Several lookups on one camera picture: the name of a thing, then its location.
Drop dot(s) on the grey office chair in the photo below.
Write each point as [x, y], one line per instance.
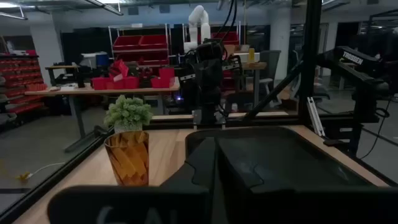
[270, 65]

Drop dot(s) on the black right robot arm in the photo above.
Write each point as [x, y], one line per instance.
[186, 88]

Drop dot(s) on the small wooden desk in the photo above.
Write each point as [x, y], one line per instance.
[255, 66]

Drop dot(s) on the small green potted plant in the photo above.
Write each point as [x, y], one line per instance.
[127, 112]

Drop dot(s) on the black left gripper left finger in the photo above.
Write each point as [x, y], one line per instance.
[203, 161]

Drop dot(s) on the yellow bottle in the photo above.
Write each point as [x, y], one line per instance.
[251, 55]

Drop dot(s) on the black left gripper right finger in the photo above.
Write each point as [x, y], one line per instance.
[233, 169]

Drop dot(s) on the rack of small red bins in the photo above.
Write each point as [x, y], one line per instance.
[18, 81]

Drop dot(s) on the metal shelf with red bins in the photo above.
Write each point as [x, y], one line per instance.
[140, 43]
[230, 37]

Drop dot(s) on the white and blue storage box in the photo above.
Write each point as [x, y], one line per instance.
[93, 59]

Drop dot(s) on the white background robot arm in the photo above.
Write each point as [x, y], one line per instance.
[199, 18]

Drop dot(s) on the wooden table with grey legs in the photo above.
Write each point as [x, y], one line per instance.
[102, 91]

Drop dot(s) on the black plastic serving tray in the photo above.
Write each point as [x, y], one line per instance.
[295, 155]

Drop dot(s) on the silver aluminium profile bar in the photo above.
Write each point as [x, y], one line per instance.
[315, 118]

